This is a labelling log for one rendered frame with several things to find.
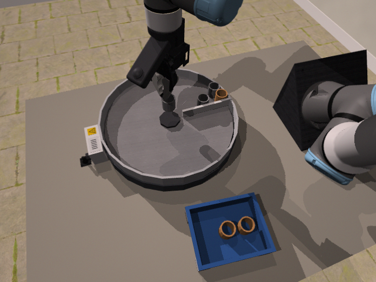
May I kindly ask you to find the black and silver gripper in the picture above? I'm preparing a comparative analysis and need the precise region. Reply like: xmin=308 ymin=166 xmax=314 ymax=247
xmin=147 ymin=18 xmax=190 ymax=100

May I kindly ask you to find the bronze cylindrical sleeve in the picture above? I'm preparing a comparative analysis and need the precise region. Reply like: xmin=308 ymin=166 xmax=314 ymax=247
xmin=214 ymin=89 xmax=227 ymax=102
xmin=237 ymin=216 xmax=255 ymax=235
xmin=218 ymin=220 xmax=236 ymax=240

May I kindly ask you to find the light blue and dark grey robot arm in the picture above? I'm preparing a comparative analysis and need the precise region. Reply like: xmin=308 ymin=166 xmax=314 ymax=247
xmin=126 ymin=0 xmax=376 ymax=185

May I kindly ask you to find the dark grey cylinder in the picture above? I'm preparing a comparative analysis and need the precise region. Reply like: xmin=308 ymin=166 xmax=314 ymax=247
xmin=207 ymin=82 xmax=220 ymax=98
xmin=162 ymin=94 xmax=176 ymax=112
xmin=197 ymin=93 xmax=209 ymax=106

